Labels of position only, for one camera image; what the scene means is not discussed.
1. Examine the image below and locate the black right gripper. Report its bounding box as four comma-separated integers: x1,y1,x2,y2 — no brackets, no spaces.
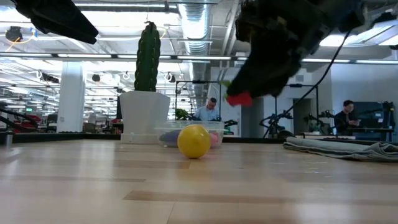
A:
226,0,330,98

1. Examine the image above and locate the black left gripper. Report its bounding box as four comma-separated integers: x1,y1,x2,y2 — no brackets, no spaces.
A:
14,0,99,44

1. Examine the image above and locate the red toy strawberry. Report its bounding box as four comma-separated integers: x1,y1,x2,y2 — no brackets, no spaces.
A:
219,80,254,108

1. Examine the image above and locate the yellow toy lemon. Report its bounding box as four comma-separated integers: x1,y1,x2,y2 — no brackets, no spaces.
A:
177,124,212,159

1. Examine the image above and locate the clear plastic tupperware container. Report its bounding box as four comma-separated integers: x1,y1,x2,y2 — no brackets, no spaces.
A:
154,120,225,149

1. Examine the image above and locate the person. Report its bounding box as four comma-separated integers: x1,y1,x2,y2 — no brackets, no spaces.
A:
333,99,361,135
193,97,222,122

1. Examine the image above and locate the white round column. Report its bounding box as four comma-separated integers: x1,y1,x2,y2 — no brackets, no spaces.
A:
57,60,86,133

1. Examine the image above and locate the green cactus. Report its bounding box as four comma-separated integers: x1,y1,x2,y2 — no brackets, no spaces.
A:
134,21,162,93

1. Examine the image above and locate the small green potted plant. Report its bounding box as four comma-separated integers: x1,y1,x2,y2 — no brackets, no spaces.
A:
174,108,189,121

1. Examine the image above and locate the dark background monitor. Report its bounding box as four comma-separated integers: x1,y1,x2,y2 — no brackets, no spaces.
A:
349,101,396,130

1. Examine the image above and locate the folded grey cloth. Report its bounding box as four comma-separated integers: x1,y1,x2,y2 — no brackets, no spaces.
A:
282,136,398,163

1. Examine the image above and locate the white plant pot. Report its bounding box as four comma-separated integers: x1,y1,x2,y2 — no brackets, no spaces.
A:
119,90,171,145

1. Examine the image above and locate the black ceiling camera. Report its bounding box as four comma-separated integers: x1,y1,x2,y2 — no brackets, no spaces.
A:
5,26,23,43

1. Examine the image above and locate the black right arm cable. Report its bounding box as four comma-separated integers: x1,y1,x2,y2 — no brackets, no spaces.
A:
263,30,351,137

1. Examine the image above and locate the black stand frame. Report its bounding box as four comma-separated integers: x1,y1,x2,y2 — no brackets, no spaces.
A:
175,80,222,122
275,83,320,138

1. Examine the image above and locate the grey metal post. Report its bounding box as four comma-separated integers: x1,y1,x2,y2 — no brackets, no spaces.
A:
4,130,14,149

